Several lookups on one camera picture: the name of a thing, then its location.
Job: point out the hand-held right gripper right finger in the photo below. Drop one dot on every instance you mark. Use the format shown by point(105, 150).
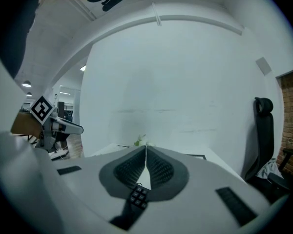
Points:
point(197, 203)

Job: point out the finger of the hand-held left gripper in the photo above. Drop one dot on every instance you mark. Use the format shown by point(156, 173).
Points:
point(73, 128)

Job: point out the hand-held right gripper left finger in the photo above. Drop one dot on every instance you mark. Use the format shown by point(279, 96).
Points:
point(83, 191)

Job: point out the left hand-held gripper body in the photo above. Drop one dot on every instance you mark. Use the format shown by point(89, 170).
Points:
point(42, 110)

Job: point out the black keyboard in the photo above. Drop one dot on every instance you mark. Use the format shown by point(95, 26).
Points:
point(139, 197)

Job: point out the round ceiling lamp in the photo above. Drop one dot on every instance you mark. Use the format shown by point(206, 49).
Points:
point(26, 83)
point(29, 94)

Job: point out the white power strip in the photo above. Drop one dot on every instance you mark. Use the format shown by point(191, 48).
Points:
point(59, 153)

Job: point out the white flower bouquet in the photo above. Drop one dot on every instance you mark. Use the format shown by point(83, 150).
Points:
point(139, 140)

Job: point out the grey garment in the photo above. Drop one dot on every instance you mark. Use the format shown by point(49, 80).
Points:
point(269, 169)

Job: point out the person's dark shirt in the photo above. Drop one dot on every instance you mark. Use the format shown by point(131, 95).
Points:
point(17, 28)

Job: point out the black office chair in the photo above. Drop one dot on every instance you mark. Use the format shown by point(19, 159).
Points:
point(265, 140)

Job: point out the black head-worn camera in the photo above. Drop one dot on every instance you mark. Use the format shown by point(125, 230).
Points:
point(110, 0)

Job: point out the white wall panel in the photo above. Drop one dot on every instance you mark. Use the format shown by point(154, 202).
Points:
point(264, 66)

